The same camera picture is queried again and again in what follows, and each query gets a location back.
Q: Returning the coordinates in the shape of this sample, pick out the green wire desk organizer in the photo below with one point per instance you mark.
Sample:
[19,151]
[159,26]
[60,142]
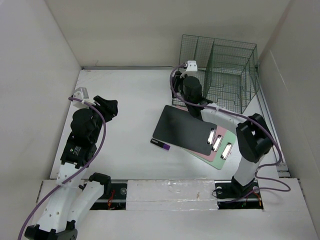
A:
[227,69]

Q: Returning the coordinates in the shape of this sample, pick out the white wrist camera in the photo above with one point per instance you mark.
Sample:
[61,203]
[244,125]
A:
[191,66]
[80,93]

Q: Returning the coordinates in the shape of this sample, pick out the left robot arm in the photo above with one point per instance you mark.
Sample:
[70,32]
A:
[58,214]

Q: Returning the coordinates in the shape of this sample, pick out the pink clipboard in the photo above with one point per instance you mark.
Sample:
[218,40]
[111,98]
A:
[207,158]

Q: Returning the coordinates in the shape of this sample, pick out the green clipboard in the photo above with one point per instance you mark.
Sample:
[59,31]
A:
[222,148]

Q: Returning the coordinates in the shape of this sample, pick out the metal rail bracket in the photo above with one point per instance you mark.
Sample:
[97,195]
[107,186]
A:
[283,171]

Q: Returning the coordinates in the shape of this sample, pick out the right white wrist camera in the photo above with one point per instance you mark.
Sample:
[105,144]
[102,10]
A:
[191,66]

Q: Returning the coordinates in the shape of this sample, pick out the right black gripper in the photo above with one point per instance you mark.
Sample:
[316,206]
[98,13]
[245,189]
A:
[177,79]

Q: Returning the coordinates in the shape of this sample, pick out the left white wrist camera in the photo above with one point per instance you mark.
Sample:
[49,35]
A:
[80,93]

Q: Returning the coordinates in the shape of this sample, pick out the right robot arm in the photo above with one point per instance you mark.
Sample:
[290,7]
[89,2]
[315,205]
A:
[253,135]

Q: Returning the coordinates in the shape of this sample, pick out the black clipboard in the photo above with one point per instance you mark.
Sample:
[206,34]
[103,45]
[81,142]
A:
[177,127]

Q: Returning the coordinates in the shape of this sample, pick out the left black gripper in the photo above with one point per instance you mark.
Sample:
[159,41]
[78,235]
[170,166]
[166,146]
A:
[107,107]

